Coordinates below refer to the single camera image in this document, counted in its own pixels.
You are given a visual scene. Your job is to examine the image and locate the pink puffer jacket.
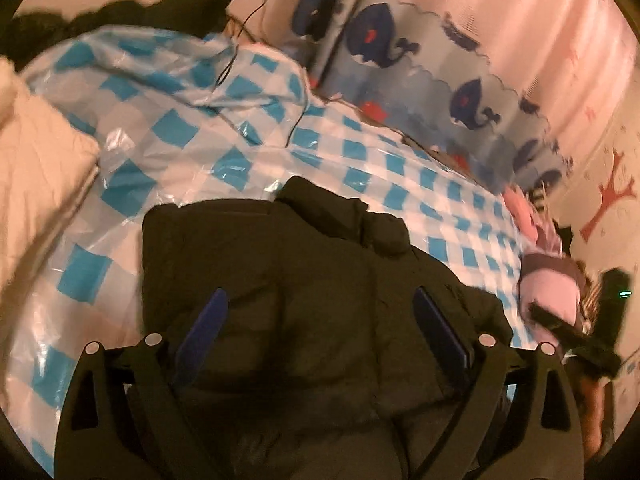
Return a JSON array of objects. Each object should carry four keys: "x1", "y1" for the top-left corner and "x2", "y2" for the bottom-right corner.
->
[{"x1": 502, "y1": 186, "x2": 586, "y2": 341}]

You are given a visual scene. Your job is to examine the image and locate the black garment by wall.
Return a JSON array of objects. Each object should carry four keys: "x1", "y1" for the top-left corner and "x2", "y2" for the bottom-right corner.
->
[{"x1": 1, "y1": 0, "x2": 232, "y2": 70}]

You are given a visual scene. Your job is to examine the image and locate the blue white checkered bed cover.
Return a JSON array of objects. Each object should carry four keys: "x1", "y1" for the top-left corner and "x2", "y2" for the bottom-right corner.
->
[{"x1": 6, "y1": 27, "x2": 533, "y2": 470}]

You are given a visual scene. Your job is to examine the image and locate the whale pattern curtain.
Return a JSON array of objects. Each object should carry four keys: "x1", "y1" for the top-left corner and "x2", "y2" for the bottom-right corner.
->
[{"x1": 284, "y1": 0, "x2": 576, "y2": 196}]

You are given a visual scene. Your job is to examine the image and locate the dark olive puffer jacket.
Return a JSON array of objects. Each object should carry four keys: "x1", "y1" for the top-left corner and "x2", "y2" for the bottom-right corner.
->
[{"x1": 142, "y1": 177, "x2": 512, "y2": 479}]

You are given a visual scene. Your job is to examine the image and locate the black charging cable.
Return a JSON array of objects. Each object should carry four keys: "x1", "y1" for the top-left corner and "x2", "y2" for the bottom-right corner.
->
[{"x1": 211, "y1": 0, "x2": 314, "y2": 149}]

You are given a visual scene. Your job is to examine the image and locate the white folded puffer garment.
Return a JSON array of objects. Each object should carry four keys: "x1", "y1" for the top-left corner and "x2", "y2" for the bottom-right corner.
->
[{"x1": 0, "y1": 56, "x2": 101, "y2": 302}]

